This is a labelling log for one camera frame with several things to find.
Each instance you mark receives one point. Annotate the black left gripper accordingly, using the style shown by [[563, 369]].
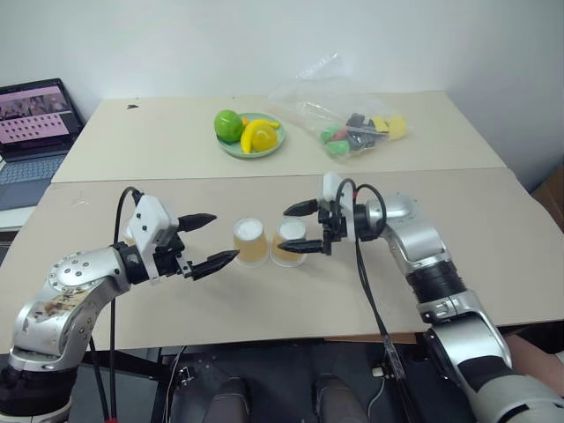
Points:
[[167, 260]]

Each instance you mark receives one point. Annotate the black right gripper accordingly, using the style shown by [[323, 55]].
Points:
[[333, 229]]

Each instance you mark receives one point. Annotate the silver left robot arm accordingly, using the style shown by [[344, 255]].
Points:
[[66, 286]]

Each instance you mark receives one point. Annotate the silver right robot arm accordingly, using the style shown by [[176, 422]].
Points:
[[423, 247]]

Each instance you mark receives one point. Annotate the tan paper cup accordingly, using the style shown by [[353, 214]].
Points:
[[288, 229], [250, 247]]

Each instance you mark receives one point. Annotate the light green plate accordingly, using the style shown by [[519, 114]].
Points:
[[264, 154]]

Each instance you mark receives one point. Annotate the green toy in bag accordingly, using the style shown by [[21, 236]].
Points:
[[336, 147]]

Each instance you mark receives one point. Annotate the yellow toy lemon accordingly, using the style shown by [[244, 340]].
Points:
[[265, 138]]

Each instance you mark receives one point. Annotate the yellow toy banana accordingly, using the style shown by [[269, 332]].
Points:
[[247, 136]]

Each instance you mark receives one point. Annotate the black toy pieces in bag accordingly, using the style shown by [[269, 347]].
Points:
[[361, 132]]

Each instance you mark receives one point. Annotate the clear plastic bag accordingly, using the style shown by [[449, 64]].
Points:
[[308, 110]]

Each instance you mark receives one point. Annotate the green toy apple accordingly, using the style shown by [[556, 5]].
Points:
[[228, 124]]

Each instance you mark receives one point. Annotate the small orange toy fruit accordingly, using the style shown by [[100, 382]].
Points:
[[245, 120]]

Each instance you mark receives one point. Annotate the yellow toy in bag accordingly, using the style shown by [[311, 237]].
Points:
[[394, 127]]

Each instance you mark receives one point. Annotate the dark rounded shape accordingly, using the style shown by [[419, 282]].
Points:
[[229, 401], [337, 401]]

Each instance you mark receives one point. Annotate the open laptop computer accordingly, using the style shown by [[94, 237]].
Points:
[[31, 114]]

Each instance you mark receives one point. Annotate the brown cardboard box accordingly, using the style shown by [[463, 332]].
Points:
[[551, 194]]

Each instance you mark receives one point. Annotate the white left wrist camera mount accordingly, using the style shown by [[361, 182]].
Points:
[[150, 220]]

